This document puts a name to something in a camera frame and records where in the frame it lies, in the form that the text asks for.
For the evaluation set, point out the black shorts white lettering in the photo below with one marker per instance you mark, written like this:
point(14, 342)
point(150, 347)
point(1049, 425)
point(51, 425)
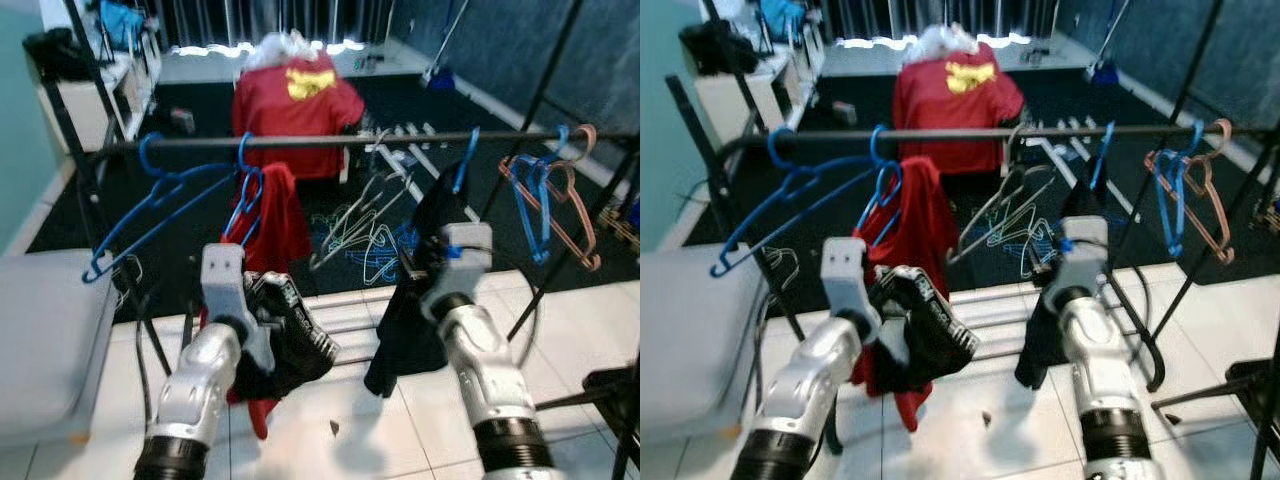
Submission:
point(930, 325)
point(300, 330)

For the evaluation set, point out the grey metal hanger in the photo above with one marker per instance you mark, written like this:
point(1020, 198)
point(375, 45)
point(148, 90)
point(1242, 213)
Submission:
point(350, 235)
point(985, 225)

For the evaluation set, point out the blue plastic hanger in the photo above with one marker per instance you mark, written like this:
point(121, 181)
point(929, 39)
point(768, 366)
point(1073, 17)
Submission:
point(1103, 160)
point(795, 180)
point(885, 190)
point(540, 220)
point(1175, 215)
point(245, 195)
point(465, 165)
point(160, 183)

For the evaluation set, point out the orange plastic hanger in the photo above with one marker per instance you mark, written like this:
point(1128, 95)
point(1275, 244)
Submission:
point(585, 240)
point(1220, 235)

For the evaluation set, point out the black shirt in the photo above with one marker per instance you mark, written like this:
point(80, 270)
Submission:
point(400, 350)
point(1040, 345)

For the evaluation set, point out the red shirt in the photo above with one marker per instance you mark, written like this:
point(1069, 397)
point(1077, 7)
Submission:
point(285, 220)
point(915, 215)

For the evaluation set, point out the black metal clothes rack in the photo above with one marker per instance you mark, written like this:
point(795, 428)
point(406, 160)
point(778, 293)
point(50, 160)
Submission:
point(330, 141)
point(980, 133)

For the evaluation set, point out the red cloth with yellow print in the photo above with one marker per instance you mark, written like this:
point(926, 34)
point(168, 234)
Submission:
point(290, 120)
point(950, 115)

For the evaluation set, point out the blue mop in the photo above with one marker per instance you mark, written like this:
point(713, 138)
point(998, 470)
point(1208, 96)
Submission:
point(440, 78)
point(1103, 72)

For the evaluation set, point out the grey power strip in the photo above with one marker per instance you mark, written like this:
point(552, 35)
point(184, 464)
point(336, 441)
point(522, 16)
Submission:
point(1035, 52)
point(370, 63)

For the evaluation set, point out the black folding chair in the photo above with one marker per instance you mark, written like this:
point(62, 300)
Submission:
point(615, 390)
point(1262, 385)

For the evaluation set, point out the white cabinet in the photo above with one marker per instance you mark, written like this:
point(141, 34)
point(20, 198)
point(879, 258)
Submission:
point(85, 110)
point(740, 105)

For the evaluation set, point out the white crumpled plastic bag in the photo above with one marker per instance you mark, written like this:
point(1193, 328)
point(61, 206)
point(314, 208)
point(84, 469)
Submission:
point(945, 42)
point(280, 50)

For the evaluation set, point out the dark pleated curtain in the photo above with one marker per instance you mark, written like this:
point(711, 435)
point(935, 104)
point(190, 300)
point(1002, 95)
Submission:
point(250, 15)
point(900, 12)

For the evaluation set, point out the black bag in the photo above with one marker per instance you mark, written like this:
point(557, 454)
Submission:
point(55, 55)
point(715, 48)

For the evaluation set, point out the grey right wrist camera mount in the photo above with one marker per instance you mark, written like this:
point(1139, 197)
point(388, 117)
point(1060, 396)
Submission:
point(465, 265)
point(1085, 255)

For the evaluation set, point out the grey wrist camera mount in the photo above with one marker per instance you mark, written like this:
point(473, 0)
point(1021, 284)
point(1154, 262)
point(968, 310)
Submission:
point(845, 275)
point(222, 280)
point(1085, 255)
point(465, 265)

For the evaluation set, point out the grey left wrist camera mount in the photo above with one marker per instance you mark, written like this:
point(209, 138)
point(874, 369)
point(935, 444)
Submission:
point(222, 280)
point(845, 275)

